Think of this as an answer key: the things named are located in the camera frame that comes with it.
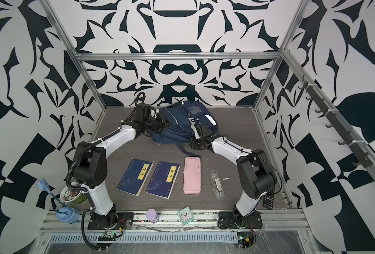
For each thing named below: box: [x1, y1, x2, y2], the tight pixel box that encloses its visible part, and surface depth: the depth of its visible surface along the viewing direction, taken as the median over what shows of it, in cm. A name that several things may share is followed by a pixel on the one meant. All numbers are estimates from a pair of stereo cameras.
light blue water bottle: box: [37, 178, 81, 224], surface depth 70 cm
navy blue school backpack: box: [146, 101, 219, 158], surface depth 96 cm
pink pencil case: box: [183, 156, 202, 195], surface depth 88 cm
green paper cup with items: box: [59, 186, 88, 205], surface depth 74 cm
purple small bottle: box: [145, 208, 160, 224], surface depth 71 cm
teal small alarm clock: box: [177, 206, 194, 226], surface depth 76 cm
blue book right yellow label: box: [145, 160, 181, 200], surface depth 87 cm
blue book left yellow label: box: [115, 158, 154, 197], surface depth 89 cm
